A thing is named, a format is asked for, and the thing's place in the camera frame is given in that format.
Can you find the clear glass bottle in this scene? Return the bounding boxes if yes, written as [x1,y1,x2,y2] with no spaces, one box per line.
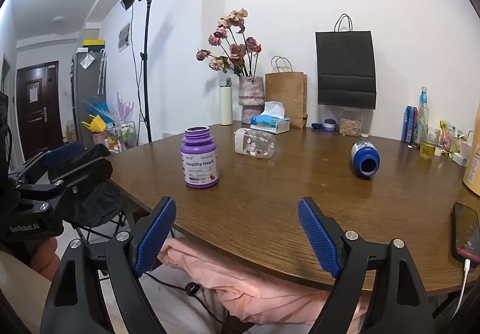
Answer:
[416,87,429,145]

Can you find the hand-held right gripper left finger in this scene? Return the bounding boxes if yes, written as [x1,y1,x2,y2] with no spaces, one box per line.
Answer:
[40,196,177,334]

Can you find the clear cereal container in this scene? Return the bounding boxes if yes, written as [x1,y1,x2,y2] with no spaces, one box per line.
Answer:
[339,107,363,137]

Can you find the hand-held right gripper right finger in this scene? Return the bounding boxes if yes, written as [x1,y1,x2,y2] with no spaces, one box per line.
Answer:
[298,196,437,334]

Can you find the purple pill bottle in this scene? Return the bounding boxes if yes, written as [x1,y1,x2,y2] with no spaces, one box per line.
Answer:
[181,126,220,190]

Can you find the yellow bottle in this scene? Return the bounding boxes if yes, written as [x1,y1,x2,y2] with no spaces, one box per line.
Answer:
[462,102,480,197]

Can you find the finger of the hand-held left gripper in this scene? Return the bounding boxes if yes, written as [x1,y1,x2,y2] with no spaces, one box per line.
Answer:
[7,149,58,183]
[17,156,114,215]

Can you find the black smartphone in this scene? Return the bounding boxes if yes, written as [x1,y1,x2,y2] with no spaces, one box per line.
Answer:
[451,202,480,267]

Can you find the storage rack with utensils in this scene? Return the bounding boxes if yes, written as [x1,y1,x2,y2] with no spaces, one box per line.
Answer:
[80,92,137,153]

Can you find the white thermos flask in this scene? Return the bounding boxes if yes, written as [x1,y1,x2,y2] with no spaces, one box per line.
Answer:
[219,76,234,126]

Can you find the white charging cable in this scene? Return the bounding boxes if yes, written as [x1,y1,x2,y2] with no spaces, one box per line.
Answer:
[448,259,472,323]

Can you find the dark brown door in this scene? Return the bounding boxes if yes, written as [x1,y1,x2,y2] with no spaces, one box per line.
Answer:
[16,61,64,160]

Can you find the blue plastic bottle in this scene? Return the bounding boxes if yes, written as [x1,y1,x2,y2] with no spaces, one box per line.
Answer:
[351,140,381,179]

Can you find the black folding chair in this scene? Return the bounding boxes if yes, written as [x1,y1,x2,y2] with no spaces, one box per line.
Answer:
[45,142,130,245]

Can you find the snack packets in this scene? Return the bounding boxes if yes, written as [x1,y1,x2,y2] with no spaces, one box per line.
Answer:
[439,120,466,155]

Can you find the wall poster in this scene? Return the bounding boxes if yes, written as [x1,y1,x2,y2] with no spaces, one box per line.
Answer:
[118,21,133,53]

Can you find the brown paper bag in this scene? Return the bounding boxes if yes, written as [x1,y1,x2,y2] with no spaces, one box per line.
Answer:
[265,56,308,129]

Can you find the blue tissue box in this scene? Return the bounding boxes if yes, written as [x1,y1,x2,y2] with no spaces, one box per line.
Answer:
[250,102,291,134]

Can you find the black paper bag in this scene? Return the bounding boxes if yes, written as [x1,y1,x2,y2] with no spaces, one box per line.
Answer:
[315,13,377,110]

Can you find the pink ceramic vase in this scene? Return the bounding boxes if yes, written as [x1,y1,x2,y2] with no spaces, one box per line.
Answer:
[238,76,265,124]

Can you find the glass of yellow drink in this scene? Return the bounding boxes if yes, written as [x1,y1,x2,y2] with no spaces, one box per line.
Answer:
[419,127,441,160]

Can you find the clear plastic bottle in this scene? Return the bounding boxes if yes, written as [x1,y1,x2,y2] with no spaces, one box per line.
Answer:
[234,128,277,160]

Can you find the grey refrigerator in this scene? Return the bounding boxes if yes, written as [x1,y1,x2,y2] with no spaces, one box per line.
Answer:
[71,49,107,149]

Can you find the dried pink flowers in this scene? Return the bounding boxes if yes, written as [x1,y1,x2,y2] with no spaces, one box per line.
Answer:
[196,9,262,78]

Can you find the person's left forearm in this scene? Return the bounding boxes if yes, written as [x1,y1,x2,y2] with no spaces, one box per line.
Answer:
[0,249,53,334]

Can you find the blue drink can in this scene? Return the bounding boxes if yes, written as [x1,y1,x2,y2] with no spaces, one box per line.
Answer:
[402,106,418,143]

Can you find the yellow box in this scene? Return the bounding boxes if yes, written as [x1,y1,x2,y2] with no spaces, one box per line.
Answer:
[82,39,106,53]

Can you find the white charger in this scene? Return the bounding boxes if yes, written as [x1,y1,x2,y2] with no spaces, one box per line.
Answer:
[452,141,475,166]

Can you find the person's left hand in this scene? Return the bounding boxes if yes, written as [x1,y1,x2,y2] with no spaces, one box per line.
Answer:
[30,237,59,281]

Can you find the pink garment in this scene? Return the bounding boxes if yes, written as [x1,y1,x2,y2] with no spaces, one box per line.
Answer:
[157,237,370,323]

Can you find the black drawstring cord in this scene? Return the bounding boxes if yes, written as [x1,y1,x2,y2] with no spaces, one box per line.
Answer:
[144,270,229,323]

